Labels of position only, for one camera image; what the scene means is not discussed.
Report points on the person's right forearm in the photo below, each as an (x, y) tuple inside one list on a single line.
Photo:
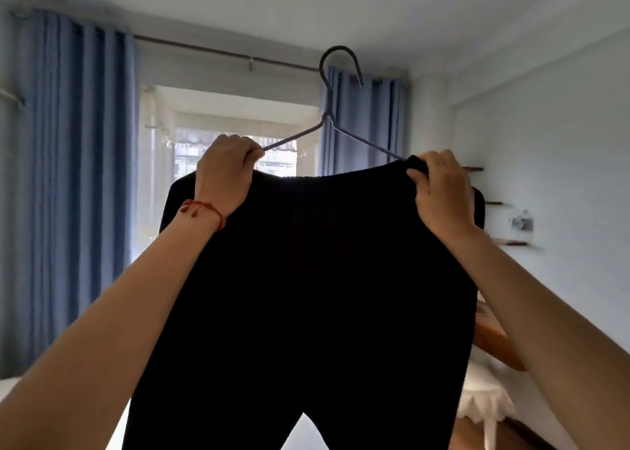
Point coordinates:
[(541, 326)]

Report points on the person's right hand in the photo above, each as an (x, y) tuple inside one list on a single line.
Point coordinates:
[(445, 199)]

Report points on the white wall socket with plug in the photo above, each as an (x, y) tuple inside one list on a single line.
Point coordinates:
[(521, 222)]

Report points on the black long trousers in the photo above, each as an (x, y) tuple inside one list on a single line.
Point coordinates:
[(320, 292)]

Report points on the brown wooden desk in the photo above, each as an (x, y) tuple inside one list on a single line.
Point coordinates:
[(492, 339)]

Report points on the metal curtain rod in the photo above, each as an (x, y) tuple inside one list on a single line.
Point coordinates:
[(206, 51)]

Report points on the small wooden wall shelf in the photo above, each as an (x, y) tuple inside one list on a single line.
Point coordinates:
[(512, 242), (494, 202), (472, 169)]

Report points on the person's left hand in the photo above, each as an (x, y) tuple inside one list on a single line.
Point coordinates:
[(224, 174)]

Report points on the white chair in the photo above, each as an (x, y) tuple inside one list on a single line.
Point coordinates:
[(485, 395)]

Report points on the person's left forearm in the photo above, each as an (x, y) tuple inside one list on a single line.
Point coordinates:
[(98, 341)]

